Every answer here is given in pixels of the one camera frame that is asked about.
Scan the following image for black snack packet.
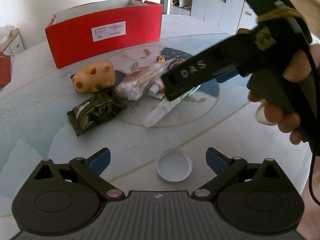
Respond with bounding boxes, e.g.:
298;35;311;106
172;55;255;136
67;89;127;137

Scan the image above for white green glue tube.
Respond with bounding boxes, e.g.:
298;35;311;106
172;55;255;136
143;85;201;128

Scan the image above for cotton swab bag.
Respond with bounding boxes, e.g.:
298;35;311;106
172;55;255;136
115;63;166;101

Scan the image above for yellow spotted pig toy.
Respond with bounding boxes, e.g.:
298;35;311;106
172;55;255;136
71;61;116;93

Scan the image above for pink white small tube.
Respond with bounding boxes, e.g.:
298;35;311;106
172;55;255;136
147;79;164;99

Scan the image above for right hand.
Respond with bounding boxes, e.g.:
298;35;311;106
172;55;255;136
248;44;319;147

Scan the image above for white tote bag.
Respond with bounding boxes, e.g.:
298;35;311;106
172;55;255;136
178;0;191;7

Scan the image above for white sideboard cabinet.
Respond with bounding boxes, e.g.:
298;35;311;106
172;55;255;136
1;28;25;57

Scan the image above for red cardboard box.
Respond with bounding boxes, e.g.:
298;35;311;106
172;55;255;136
45;0;163;68

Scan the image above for white wall cabinet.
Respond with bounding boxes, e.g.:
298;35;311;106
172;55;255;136
170;0;320;38

